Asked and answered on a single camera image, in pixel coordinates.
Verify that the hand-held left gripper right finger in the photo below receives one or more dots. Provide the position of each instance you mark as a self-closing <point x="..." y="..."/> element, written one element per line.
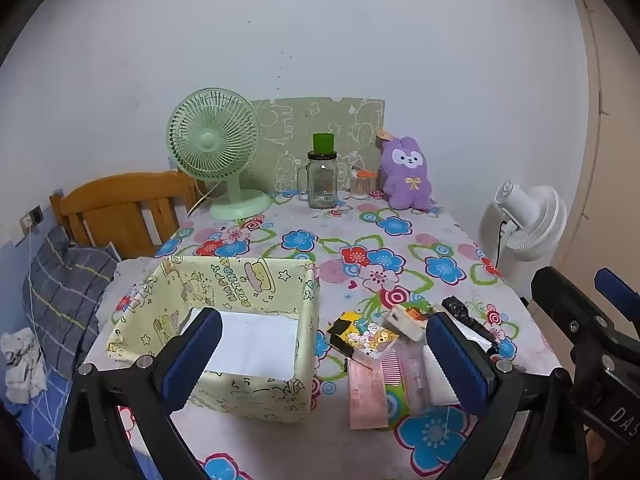
<point x="457" y="355"/>

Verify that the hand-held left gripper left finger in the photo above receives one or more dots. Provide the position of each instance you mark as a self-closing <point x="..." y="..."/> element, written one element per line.
<point x="195" y="355"/>

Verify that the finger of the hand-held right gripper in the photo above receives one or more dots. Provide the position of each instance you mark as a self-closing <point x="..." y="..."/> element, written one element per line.
<point x="565" y="300"/>
<point x="620" y="292"/>

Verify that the large white soft packet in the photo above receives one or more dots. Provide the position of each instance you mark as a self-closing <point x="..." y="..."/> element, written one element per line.
<point x="437" y="385"/>

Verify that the black plastic bag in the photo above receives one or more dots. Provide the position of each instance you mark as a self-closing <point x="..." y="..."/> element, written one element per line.
<point x="457" y="307"/>

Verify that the white tissue pack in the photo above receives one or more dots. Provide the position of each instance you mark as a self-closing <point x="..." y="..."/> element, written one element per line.
<point x="405" y="322"/>

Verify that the yellow cartoon fabric storage box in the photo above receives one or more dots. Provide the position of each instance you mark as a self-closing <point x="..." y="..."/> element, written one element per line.
<point x="250" y="280"/>

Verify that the yellow cartoon sticker packet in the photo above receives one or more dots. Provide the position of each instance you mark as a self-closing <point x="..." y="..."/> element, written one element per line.
<point x="365" y="335"/>

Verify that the pink paper packet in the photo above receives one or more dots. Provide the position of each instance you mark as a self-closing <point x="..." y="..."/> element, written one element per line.
<point x="365" y="395"/>

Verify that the white floor fan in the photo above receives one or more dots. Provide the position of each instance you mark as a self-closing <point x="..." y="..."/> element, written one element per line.
<point x="530" y="215"/>

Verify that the white blanket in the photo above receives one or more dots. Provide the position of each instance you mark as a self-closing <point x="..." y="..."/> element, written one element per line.
<point x="132" y="272"/>

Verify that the grey plaid pillow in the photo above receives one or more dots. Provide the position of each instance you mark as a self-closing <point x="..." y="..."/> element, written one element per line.
<point x="65" y="285"/>

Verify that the beige door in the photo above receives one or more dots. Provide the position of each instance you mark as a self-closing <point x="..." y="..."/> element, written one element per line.
<point x="610" y="135"/>

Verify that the crumpled white cloth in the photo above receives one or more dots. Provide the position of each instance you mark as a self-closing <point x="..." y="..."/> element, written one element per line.
<point x="22" y="365"/>

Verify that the blue checked bedsheet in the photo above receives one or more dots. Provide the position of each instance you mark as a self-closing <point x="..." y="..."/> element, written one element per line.
<point x="35" y="425"/>

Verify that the floral tablecloth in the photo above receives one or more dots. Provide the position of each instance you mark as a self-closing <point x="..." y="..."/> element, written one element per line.
<point x="320" y="230"/>

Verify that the wooden bed headboard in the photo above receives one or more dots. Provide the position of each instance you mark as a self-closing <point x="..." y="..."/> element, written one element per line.
<point x="115" y="195"/>

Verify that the purple plush bunny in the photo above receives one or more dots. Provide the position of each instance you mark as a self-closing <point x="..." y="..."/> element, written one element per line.
<point x="405" y="180"/>

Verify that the cotton swab jar orange lid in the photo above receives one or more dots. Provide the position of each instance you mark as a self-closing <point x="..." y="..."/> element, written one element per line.
<point x="361" y="185"/>

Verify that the green desk fan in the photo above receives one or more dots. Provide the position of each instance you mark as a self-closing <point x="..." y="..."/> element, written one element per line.
<point x="207" y="140"/>

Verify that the glass jar mug green lid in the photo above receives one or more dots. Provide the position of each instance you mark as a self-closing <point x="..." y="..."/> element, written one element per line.
<point x="321" y="180"/>

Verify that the green patterned board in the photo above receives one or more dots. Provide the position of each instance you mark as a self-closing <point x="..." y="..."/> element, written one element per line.
<point x="310" y="120"/>

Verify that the wall socket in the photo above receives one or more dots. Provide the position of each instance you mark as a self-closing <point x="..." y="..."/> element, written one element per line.
<point x="35" y="216"/>

